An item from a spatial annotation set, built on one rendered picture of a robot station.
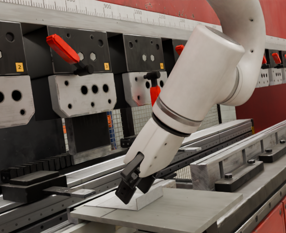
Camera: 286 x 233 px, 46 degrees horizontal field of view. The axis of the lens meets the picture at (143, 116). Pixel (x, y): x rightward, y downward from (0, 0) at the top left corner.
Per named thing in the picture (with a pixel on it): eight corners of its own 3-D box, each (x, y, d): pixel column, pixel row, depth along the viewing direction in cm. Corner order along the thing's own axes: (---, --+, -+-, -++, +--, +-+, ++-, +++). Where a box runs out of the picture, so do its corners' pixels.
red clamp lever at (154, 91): (161, 113, 76) (155, 70, 76) (146, 114, 79) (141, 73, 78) (165, 113, 78) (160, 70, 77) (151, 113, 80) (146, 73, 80)
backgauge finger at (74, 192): (69, 210, 69) (65, 186, 69) (2, 199, 85) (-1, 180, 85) (109, 193, 78) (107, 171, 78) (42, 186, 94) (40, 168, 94)
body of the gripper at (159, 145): (173, 101, 63) (147, 148, 67) (142, 107, 54) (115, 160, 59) (205, 125, 60) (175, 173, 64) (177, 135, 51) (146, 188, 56)
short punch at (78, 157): (77, 164, 66) (70, 116, 65) (71, 164, 67) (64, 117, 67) (112, 154, 74) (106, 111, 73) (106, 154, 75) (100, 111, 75)
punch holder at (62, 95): (61, 119, 59) (47, 24, 59) (33, 121, 65) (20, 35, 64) (118, 109, 71) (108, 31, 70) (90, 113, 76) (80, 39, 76)
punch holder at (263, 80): (258, 87, 138) (253, 46, 137) (238, 89, 143) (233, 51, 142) (270, 85, 149) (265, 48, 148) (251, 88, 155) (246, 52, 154)
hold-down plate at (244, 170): (231, 193, 102) (230, 183, 102) (214, 191, 105) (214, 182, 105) (264, 168, 125) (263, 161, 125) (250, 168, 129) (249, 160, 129)
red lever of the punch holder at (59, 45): (57, 30, 55) (96, 68, 61) (42, 35, 58) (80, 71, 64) (52, 38, 54) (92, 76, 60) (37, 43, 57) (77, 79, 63)
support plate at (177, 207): (194, 239, 47) (193, 232, 47) (70, 217, 63) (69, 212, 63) (243, 198, 61) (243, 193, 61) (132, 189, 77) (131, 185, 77)
